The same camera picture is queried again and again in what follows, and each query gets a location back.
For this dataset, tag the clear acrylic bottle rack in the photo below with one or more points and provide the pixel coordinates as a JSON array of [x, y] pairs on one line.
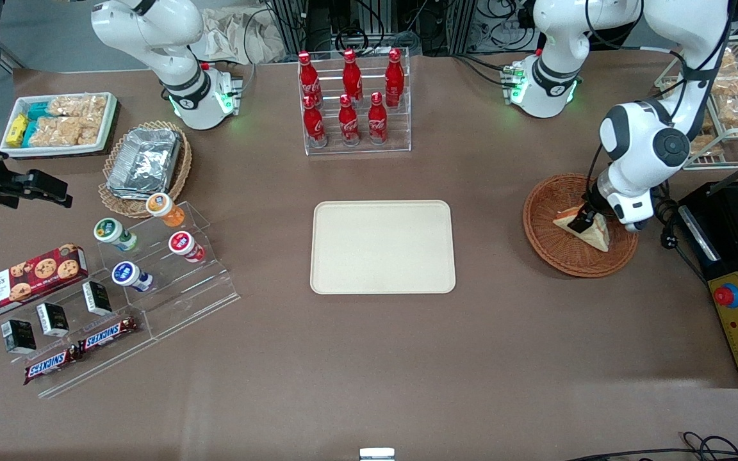
[[401, 137]]

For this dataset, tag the small black carton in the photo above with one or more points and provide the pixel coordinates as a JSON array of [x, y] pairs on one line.
[[18, 336], [97, 298], [53, 320]]

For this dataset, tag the crumpled beige paper bag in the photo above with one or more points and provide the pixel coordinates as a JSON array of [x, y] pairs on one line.
[[228, 35]]

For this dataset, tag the red lid yogurt cup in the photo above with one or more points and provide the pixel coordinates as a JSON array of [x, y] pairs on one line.
[[183, 245]]

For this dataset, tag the stack of foil trays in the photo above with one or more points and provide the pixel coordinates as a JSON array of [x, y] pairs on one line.
[[145, 163]]

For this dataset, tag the small silver metal bracket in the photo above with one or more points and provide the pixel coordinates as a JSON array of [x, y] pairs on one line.
[[377, 454]]

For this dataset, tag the clear acrylic snack display step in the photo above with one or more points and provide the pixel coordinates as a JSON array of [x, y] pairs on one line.
[[119, 360]]

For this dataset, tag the red Walkers cookie box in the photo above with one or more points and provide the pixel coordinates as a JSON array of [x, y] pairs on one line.
[[23, 282]]

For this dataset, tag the orange lid yogurt cup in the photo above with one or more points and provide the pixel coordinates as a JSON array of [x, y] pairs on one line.
[[163, 208]]

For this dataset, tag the clear acrylic cup display step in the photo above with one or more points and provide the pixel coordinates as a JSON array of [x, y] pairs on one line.
[[202, 288]]

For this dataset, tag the aluminium equipment frame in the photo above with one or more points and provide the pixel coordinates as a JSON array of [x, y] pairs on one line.
[[292, 19]]

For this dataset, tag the yellow snack pack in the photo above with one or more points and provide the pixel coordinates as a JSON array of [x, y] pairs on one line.
[[16, 130]]

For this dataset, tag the black countertop appliance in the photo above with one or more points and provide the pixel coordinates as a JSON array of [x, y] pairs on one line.
[[728, 246]]

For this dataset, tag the brown round wicker basket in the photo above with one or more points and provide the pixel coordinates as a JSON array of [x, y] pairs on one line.
[[555, 246]]

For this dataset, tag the triangular sandwich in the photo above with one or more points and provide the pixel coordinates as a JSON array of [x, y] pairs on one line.
[[599, 240]]

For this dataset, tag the teal snack pack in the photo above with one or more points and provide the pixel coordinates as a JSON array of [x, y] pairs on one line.
[[29, 133], [37, 111]]

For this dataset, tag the white rectangular snack tray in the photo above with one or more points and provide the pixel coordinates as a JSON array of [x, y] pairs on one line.
[[49, 151]]

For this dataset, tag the red cola bottle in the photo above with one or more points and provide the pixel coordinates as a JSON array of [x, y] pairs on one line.
[[394, 77], [377, 121], [348, 125], [308, 77], [351, 73], [314, 125]]

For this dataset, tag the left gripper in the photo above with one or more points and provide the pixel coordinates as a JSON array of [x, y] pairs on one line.
[[590, 206]]

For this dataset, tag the beige rectangular serving tray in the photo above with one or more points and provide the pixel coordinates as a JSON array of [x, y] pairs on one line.
[[369, 246]]

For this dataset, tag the light tan wicker basket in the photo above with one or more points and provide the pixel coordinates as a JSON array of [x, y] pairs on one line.
[[119, 208]]

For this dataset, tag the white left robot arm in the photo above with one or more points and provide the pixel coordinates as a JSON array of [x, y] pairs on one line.
[[644, 137]]

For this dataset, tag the blue lid yogurt cup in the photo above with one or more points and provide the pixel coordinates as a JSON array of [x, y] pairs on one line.
[[129, 275]]

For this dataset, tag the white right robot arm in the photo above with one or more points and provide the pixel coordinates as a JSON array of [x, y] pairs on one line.
[[151, 29]]

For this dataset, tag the green lid yogurt cup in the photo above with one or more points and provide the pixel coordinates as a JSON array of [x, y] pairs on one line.
[[111, 232]]

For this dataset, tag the Snickers chocolate bar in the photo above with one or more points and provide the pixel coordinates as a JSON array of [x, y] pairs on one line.
[[49, 365], [107, 334]]

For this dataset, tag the clear bag of rice crackers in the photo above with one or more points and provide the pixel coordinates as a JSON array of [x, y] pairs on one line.
[[77, 105], [61, 131]]

